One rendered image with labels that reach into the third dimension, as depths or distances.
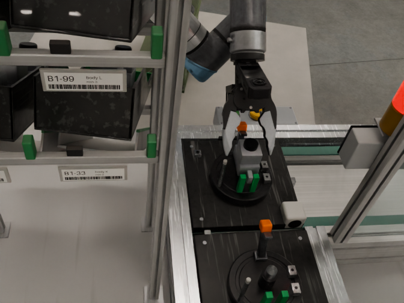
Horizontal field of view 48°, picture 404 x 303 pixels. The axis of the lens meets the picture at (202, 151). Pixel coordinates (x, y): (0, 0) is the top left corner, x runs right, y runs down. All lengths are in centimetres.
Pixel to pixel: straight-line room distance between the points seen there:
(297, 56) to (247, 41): 69
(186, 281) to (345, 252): 37
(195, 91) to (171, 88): 87
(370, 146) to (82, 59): 51
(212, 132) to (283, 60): 53
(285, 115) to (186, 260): 50
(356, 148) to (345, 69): 236
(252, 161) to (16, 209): 54
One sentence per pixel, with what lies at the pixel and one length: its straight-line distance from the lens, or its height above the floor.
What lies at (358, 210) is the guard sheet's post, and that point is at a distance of 92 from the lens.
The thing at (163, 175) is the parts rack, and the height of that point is 127.
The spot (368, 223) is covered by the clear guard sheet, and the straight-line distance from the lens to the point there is 101.
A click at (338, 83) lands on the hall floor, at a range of 302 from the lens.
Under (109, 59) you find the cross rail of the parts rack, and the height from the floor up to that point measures 147.
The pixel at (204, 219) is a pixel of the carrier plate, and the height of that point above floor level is 97.
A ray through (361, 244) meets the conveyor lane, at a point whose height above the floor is 95.
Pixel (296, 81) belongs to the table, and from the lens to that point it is 150.
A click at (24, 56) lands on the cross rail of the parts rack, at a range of 50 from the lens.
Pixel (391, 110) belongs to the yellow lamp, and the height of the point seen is 130.
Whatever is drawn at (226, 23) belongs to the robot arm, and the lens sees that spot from 106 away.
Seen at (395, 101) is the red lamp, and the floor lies 132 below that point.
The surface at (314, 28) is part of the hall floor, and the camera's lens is 346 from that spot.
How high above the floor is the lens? 177
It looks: 48 degrees down
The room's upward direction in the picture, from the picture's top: 10 degrees clockwise
